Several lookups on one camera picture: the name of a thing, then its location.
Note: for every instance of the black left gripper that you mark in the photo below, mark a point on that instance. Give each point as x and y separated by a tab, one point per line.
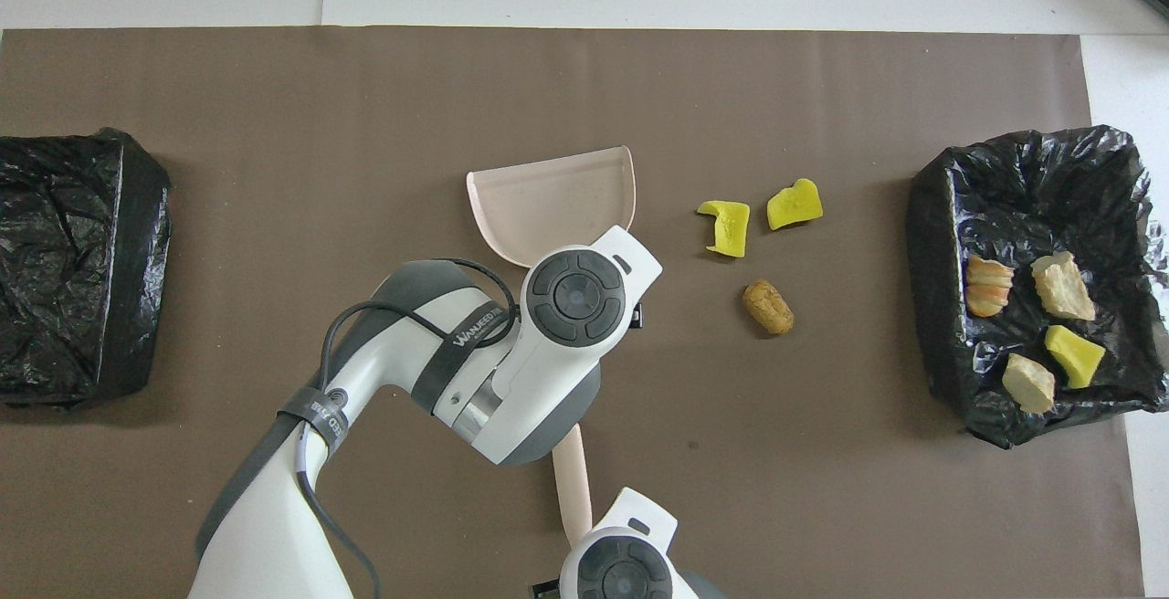
636	314

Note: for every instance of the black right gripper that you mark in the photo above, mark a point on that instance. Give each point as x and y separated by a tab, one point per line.
545	591

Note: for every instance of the beige hand brush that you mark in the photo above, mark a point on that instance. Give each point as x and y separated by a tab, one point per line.
571	480

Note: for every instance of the yellow sponge piece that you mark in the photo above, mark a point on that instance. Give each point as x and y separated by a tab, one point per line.
1076	357
793	206
731	229

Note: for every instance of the brown sponge lump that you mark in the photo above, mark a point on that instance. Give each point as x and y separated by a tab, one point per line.
768	307

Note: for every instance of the beige plastic dustpan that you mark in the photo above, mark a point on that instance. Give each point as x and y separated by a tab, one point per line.
548	206

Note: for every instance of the beige foam chunk orange striped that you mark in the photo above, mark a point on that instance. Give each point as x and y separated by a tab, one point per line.
989	286

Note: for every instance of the pale beige foam chunk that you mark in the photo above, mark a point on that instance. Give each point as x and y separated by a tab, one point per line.
1029	384
1064	288

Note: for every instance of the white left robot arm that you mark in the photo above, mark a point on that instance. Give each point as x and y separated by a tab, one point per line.
511	371

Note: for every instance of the black bag lined bin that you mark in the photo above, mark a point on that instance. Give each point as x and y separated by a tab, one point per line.
82	261
1005	188

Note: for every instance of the brown paper mat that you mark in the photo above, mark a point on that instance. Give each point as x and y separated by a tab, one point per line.
274	78

